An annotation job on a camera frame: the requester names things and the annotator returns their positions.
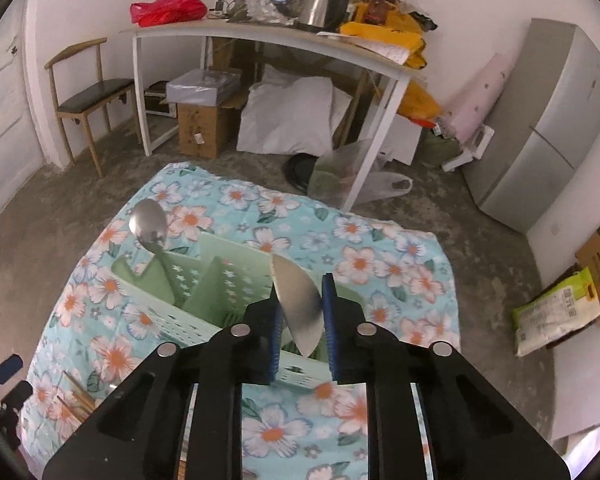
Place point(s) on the white pillow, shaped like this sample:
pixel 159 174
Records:
pixel 285 115

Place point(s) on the crumpled clear plastic wrap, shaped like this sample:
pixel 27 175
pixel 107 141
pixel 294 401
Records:
pixel 260 7

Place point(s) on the white table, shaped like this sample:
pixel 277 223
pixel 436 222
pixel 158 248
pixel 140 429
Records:
pixel 190 26

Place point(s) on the clear plastic bag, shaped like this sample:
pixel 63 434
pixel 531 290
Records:
pixel 380 185

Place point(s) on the floral blue cloth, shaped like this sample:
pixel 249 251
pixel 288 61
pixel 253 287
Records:
pixel 380 260

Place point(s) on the white door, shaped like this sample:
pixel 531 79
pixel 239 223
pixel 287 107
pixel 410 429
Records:
pixel 5 110

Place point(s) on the steel electric kettle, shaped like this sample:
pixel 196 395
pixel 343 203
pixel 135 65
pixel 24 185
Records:
pixel 320 2

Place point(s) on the brown glass bottle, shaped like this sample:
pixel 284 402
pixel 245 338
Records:
pixel 377 10

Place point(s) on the white paper sheet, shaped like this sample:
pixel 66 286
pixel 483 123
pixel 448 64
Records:
pixel 385 50

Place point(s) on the white box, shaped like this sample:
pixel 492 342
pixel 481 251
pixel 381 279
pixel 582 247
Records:
pixel 405 140

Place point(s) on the wooden chair black seat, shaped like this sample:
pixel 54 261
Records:
pixel 92 95

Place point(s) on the brown cardboard box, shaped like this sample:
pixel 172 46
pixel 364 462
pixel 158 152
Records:
pixel 200 130

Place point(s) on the pink rolled mat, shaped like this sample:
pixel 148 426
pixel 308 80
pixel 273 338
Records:
pixel 480 95

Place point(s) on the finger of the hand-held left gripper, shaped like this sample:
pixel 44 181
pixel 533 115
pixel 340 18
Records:
pixel 17 395
pixel 7 366

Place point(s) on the yellow bag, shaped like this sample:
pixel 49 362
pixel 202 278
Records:
pixel 375 26

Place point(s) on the black round pan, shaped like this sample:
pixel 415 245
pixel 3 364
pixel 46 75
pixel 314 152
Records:
pixel 297 172

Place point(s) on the grey refrigerator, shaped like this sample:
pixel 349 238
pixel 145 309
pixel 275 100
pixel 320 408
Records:
pixel 540 125

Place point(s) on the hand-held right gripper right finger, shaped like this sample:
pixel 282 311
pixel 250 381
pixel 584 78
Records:
pixel 330 330

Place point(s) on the green plastic utensil holder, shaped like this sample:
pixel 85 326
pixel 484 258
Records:
pixel 200 280

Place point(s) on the green white rice bag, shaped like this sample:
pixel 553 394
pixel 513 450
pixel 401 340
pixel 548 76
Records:
pixel 555 310

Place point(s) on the red plastic bag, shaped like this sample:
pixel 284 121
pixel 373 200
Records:
pixel 167 10

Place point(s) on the white step stool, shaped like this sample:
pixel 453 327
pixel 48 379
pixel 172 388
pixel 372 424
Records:
pixel 472 152

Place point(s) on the large metal spoon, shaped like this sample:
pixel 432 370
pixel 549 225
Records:
pixel 297 305

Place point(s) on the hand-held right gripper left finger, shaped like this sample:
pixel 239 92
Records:
pixel 276 355

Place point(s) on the orange bag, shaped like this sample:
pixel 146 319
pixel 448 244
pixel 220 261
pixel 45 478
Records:
pixel 420 100

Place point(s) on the plastic-wrapped grey box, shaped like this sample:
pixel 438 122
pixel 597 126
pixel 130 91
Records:
pixel 200 87

